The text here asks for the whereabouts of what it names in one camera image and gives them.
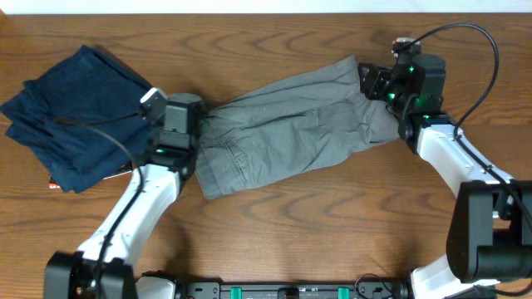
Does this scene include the grey shorts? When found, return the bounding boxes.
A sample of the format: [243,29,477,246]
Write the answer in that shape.
[195,56,399,199]

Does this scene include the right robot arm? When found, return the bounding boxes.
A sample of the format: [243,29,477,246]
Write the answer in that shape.
[358,54,531,298]

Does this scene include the folded dark navy garment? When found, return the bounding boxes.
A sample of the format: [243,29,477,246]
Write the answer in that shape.
[1,46,151,193]

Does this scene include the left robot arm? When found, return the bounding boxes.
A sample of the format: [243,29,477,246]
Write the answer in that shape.
[43,88,204,298]

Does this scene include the small card under garment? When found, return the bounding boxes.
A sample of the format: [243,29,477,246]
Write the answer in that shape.
[48,162,133,189]

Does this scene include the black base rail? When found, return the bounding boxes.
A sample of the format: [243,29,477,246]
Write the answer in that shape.
[185,278,412,299]

